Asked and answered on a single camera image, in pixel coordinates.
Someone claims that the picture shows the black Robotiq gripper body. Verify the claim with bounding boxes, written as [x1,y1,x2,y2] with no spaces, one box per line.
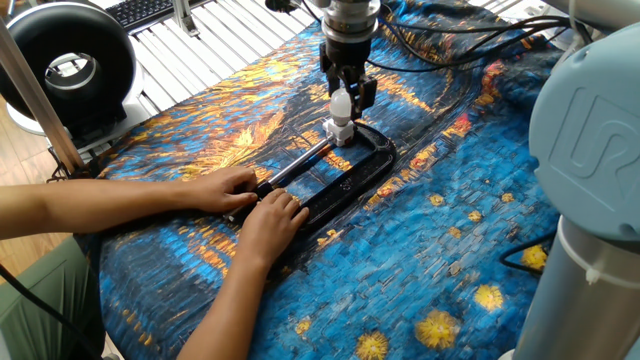
[320,30,377,85]

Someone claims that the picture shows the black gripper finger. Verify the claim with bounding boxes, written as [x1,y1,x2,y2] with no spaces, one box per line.
[321,66,343,105]
[352,72,379,115]

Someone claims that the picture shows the white light bulb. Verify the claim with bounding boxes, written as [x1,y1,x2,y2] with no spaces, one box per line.
[329,88,356,125]

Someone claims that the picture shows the black C-clamp with metal screw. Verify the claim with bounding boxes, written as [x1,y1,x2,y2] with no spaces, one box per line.
[238,122,397,237]

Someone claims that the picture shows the person's left forearm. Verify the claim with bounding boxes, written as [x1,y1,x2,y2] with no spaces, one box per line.
[0,180,201,239]

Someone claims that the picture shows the person's right forearm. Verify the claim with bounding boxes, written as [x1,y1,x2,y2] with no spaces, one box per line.
[165,255,281,360]

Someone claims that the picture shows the white bulb socket block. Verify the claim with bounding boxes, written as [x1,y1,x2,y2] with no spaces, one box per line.
[322,118,359,149]

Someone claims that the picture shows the person's left hand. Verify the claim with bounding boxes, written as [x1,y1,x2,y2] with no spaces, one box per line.
[180,165,261,219]

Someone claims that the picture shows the person's right hand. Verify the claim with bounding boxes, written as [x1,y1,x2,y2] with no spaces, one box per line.
[232,188,313,271]

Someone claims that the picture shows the black keyboard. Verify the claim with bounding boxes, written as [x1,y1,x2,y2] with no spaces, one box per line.
[103,0,218,30]

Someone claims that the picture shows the starry night print tablecloth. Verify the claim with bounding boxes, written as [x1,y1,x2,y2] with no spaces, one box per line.
[72,0,601,360]

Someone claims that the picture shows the black round fan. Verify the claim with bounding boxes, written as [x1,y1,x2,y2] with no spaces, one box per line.
[0,0,138,138]

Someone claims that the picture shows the green trousers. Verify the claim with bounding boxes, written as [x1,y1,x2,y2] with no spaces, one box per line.
[0,233,108,360]

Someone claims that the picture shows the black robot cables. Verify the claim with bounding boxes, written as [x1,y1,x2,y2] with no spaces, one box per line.
[376,5,601,91]

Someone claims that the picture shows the aluminium upright post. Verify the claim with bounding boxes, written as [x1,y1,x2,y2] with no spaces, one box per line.
[0,18,88,173]

